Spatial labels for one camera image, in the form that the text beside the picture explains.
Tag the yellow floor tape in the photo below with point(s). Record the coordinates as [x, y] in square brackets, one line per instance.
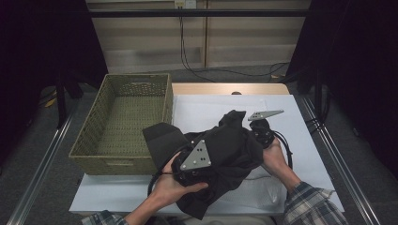
[50, 102]

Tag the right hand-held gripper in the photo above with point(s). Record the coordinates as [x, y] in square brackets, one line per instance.
[263, 131]

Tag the white table mat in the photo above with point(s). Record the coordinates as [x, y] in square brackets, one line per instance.
[109, 193]

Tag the white wall outlet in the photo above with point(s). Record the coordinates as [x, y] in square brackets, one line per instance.
[185, 3]

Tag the green woven basket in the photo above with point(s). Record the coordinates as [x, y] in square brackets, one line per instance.
[131, 125]

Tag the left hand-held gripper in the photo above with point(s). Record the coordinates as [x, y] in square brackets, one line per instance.
[197, 157]

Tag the person's left hand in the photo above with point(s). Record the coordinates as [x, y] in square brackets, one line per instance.
[169, 187]

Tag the dark table grommet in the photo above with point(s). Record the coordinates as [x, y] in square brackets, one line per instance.
[236, 93]

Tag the white mesh laundry bag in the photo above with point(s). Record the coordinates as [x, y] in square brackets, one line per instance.
[263, 190]

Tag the metal floor rail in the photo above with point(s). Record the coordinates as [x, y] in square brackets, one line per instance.
[350, 175]
[40, 168]

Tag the black horizontal bar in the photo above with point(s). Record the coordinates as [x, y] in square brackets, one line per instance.
[200, 13]

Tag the black metal stand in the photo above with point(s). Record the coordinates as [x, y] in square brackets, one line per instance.
[61, 103]
[318, 93]

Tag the person's right hand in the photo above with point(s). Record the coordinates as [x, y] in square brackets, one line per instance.
[277, 161]

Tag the dark curtain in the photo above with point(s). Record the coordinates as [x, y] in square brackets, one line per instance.
[37, 47]
[359, 62]

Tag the dark garment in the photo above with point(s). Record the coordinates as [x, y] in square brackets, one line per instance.
[231, 150]

